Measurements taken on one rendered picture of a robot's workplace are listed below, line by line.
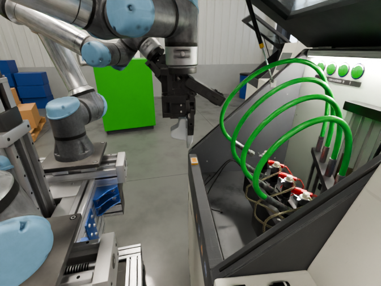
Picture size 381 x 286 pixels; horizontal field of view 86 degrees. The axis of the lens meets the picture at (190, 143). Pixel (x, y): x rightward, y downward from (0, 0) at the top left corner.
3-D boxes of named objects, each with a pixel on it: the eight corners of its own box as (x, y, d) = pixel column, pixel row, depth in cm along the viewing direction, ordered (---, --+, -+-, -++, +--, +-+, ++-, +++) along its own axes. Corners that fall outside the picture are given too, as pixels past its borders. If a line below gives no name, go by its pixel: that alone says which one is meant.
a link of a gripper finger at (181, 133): (170, 147, 57) (169, 116, 53) (192, 147, 58) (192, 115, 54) (171, 152, 54) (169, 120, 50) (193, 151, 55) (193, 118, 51)
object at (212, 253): (188, 179, 113) (188, 153, 107) (196, 179, 114) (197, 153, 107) (207, 306, 57) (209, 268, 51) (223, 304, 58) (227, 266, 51)
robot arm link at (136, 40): (125, 32, 80) (138, 13, 76) (144, 54, 81) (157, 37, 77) (113, 29, 73) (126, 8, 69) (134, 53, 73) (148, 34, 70)
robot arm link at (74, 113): (45, 136, 80) (34, 101, 74) (71, 125, 92) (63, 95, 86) (71, 139, 77) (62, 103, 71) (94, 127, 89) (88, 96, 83)
